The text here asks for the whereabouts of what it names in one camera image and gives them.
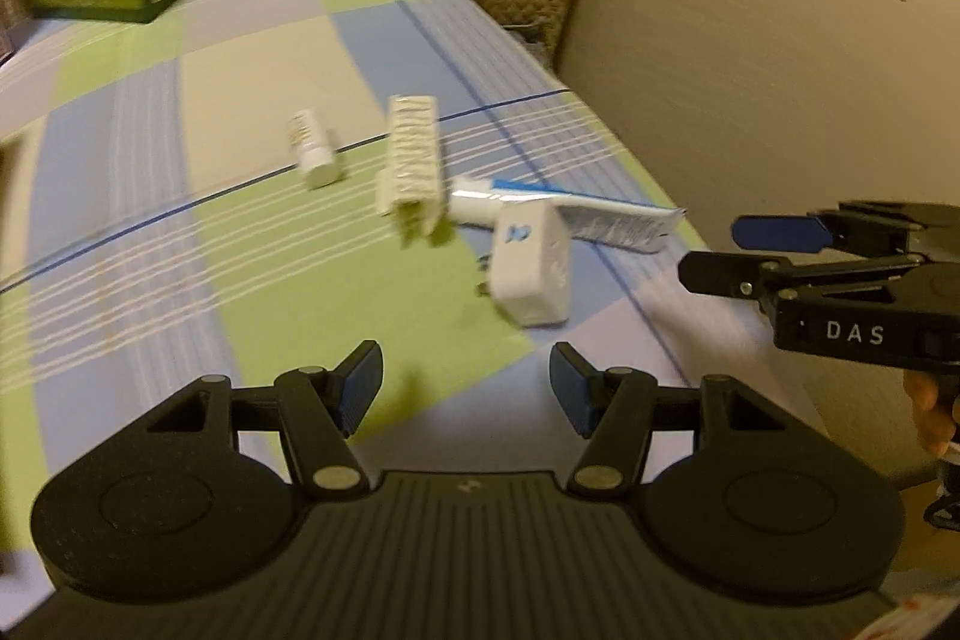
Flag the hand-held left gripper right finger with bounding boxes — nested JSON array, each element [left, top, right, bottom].
[[549, 342, 794, 495]]

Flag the checked bed sheet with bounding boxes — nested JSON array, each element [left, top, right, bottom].
[[0, 0, 848, 536]]

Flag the white and blue toothpaste tube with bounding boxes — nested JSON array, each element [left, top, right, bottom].
[[448, 175, 689, 253]]

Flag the white ribbed strip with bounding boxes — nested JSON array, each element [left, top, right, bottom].
[[373, 93, 451, 253]]

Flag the small white bottle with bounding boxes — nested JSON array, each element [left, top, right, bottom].
[[288, 109, 343, 190]]

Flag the person's right hand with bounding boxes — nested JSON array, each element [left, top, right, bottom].
[[903, 373, 960, 461]]

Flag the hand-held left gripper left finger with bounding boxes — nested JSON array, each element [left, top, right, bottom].
[[141, 340, 385, 495]]

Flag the white charger adapter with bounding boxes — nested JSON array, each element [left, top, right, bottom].
[[478, 201, 572, 328]]

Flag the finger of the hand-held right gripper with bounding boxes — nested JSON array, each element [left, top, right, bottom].
[[676, 250, 935, 313], [731, 200, 960, 257]]

